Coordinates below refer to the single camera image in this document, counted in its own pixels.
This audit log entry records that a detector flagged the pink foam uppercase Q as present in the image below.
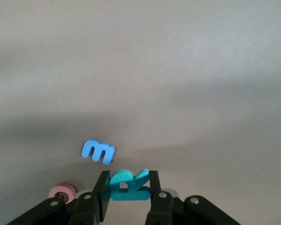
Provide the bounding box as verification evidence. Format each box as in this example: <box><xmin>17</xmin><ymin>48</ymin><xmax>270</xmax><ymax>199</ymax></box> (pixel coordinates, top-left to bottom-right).
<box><xmin>48</xmin><ymin>182</ymin><xmax>77</xmax><ymax>204</ymax></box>

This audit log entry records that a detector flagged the teal foam uppercase R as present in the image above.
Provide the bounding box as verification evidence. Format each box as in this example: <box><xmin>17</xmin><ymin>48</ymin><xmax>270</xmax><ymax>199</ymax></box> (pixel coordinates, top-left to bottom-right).
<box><xmin>109</xmin><ymin>168</ymin><xmax>152</xmax><ymax>202</ymax></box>

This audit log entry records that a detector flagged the blue foam lowercase m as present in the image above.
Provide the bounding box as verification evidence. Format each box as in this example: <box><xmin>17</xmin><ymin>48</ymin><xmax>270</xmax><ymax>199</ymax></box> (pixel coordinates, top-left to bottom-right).
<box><xmin>81</xmin><ymin>139</ymin><xmax>116</xmax><ymax>166</ymax></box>

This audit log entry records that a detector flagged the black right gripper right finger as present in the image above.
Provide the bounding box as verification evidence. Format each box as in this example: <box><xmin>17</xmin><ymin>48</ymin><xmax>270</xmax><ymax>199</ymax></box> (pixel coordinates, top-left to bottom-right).
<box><xmin>145</xmin><ymin>170</ymin><xmax>242</xmax><ymax>225</ymax></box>

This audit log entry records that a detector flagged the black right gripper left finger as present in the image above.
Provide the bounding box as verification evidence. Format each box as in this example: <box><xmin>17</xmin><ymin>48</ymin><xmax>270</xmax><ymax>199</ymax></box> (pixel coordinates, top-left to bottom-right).
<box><xmin>4</xmin><ymin>170</ymin><xmax>112</xmax><ymax>225</ymax></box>

